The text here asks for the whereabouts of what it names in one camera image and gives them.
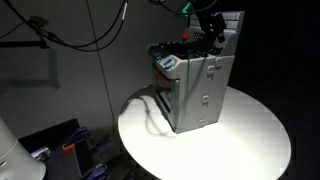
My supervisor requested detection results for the black base platform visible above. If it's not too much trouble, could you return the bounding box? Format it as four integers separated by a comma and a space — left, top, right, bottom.
18, 117, 116, 180

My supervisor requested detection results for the black mounting bar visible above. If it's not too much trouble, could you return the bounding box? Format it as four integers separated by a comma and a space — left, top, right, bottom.
0, 39, 51, 50

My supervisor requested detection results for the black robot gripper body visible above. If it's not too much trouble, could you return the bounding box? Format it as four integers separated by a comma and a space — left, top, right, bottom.
199, 11, 227, 36

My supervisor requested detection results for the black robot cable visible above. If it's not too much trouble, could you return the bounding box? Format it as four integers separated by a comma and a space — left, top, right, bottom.
3, 0, 130, 53

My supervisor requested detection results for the purple clamp with orange tip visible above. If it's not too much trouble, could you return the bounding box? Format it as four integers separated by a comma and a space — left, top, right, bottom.
61, 126, 90, 152

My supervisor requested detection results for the dark purple spring clamp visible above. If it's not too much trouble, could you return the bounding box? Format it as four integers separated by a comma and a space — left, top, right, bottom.
94, 134, 114, 153

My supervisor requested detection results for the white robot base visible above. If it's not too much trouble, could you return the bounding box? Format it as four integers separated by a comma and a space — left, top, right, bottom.
0, 116, 47, 180

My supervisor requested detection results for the silver and purple clamp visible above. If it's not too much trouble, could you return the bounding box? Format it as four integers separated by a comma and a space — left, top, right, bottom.
30, 145, 52, 162

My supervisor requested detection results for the black clamp head on mount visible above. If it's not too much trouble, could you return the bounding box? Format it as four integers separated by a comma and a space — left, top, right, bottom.
28, 15, 50, 38

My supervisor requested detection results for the grey toy stove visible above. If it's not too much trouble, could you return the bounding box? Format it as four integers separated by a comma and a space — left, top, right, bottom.
145, 10, 246, 135

